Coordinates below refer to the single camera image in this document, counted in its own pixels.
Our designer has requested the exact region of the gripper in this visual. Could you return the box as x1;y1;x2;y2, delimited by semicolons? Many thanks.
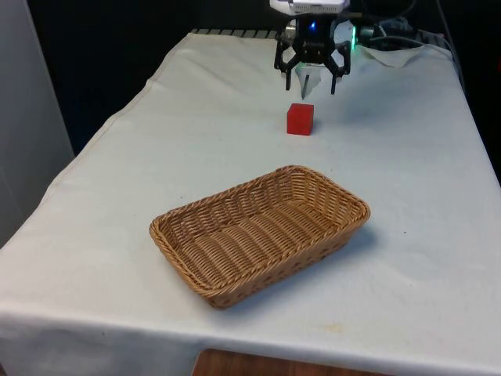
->
273;14;351;96

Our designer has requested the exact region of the red cube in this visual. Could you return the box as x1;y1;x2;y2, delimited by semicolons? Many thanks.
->
286;102;315;136

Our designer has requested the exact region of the wicker basket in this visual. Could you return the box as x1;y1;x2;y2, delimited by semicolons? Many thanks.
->
149;164;372;311

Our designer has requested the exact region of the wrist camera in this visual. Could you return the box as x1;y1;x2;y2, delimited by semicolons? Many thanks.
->
269;0;351;17

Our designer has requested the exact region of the grey cable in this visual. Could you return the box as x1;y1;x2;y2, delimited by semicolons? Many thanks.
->
366;33;426;52

